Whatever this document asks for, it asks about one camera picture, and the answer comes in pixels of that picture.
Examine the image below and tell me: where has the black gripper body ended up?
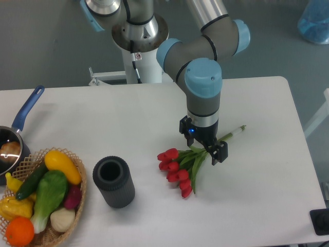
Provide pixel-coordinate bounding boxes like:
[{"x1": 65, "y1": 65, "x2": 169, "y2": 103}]
[{"x1": 179, "y1": 116, "x2": 218, "y2": 149}]

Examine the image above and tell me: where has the red tulip bouquet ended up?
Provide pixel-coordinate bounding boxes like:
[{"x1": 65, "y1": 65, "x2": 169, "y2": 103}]
[{"x1": 157, "y1": 125, "x2": 247, "y2": 199}]

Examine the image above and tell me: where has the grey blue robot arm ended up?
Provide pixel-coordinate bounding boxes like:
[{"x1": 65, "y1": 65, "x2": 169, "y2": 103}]
[{"x1": 80, "y1": 1, "x2": 250, "y2": 164}]

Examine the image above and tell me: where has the dark grey ribbed vase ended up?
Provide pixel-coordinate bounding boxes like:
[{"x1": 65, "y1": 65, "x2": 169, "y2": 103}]
[{"x1": 93, "y1": 156, "x2": 136, "y2": 208}]

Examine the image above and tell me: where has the black device at edge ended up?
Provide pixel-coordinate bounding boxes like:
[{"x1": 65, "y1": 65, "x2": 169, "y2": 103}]
[{"x1": 309, "y1": 208, "x2": 328, "y2": 236}]

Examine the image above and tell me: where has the yellow squash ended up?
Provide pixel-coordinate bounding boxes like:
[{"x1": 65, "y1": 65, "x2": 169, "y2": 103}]
[{"x1": 44, "y1": 150, "x2": 82, "y2": 185}]

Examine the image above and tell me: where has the green bok choy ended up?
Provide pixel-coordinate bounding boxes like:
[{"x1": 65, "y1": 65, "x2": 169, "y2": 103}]
[{"x1": 30, "y1": 170, "x2": 68, "y2": 234}]

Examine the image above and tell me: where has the white garlic bulb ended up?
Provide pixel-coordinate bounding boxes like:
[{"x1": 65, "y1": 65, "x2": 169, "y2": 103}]
[{"x1": 50, "y1": 207, "x2": 75, "y2": 233}]

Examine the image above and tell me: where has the blue plastic bag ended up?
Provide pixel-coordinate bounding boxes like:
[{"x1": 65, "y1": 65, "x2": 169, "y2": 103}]
[{"x1": 297, "y1": 0, "x2": 328, "y2": 45}]

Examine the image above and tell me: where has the dark green cucumber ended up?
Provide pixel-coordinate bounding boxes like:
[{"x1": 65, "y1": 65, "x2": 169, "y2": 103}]
[{"x1": 15, "y1": 163, "x2": 48, "y2": 200}]

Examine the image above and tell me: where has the woven wicker basket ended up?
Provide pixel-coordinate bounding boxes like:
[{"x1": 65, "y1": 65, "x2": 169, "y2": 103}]
[{"x1": 1, "y1": 148, "x2": 86, "y2": 246}]

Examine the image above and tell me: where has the brown bread roll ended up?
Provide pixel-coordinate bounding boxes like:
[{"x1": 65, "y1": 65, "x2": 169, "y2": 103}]
[{"x1": 1, "y1": 142, "x2": 21, "y2": 164}]

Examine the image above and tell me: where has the yellow banana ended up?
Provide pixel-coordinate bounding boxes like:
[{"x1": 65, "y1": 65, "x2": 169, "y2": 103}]
[{"x1": 5, "y1": 172, "x2": 23, "y2": 193}]

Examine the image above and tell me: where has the yellow bumpy gourd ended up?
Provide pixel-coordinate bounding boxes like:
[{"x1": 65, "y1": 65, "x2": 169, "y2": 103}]
[{"x1": 1, "y1": 196, "x2": 34, "y2": 221}]

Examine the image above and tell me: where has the orange fruit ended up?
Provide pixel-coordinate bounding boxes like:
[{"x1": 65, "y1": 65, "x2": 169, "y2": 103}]
[{"x1": 5, "y1": 217, "x2": 34, "y2": 246}]

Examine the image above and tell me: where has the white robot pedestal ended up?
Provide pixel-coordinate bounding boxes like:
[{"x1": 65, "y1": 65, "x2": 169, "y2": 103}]
[{"x1": 88, "y1": 12, "x2": 175, "y2": 87}]

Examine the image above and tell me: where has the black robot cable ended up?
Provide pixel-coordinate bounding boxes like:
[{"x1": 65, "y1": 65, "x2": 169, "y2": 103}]
[{"x1": 129, "y1": 40, "x2": 143, "y2": 84}]

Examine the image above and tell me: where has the white metal frame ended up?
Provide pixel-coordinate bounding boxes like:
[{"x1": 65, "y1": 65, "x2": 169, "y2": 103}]
[{"x1": 303, "y1": 88, "x2": 328, "y2": 138}]

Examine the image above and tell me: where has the blue handled saucepan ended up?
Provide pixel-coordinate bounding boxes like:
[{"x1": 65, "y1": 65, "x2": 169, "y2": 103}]
[{"x1": 1, "y1": 85, "x2": 45, "y2": 186}]

